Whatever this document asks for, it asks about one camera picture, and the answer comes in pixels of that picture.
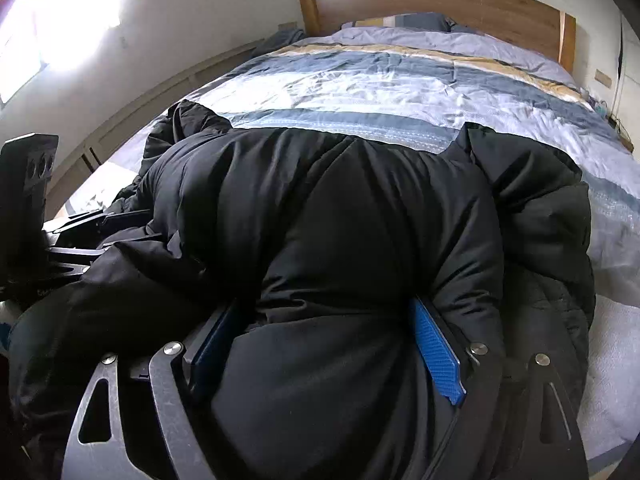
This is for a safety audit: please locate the blue cloth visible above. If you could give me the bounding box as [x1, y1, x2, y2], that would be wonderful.
[252, 27, 307, 57]

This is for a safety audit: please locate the wooden bed headboard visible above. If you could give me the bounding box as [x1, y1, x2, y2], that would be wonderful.
[297, 0, 577, 73]

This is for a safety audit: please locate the black puffer jacket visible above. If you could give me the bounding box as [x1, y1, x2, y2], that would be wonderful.
[10, 100, 596, 480]

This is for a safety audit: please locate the bed with striped duvet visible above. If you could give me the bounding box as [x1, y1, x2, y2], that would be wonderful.
[65, 27, 640, 311]

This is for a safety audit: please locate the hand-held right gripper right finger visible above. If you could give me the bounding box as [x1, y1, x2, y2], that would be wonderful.
[407, 296, 588, 480]

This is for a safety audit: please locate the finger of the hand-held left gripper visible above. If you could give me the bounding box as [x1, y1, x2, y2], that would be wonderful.
[44, 240, 128, 282]
[47, 207, 152, 236]

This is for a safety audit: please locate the bright window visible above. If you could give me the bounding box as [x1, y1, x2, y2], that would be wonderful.
[0, 0, 125, 103]

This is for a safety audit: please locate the blue striped pillow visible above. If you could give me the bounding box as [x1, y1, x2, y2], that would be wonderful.
[341, 12, 485, 37]

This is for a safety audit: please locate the wooden nightstand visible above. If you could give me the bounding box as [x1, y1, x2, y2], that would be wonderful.
[606, 115, 635, 154]

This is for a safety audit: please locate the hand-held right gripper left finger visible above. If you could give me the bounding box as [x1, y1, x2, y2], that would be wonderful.
[60, 300, 246, 480]

